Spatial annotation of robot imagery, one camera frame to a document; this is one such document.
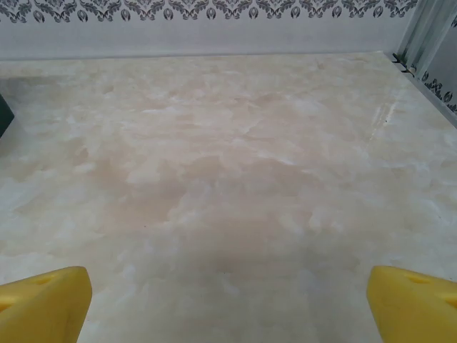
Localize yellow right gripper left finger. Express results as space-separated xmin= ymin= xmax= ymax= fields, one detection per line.
xmin=0 ymin=265 xmax=94 ymax=343

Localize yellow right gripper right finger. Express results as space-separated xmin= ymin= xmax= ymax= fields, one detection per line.
xmin=366 ymin=264 xmax=457 ymax=343

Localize starry night painted tin box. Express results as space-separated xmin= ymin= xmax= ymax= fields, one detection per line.
xmin=0 ymin=93 xmax=16 ymax=127

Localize aluminium frame post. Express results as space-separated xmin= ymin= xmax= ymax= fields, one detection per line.
xmin=394 ymin=0 xmax=457 ymax=74

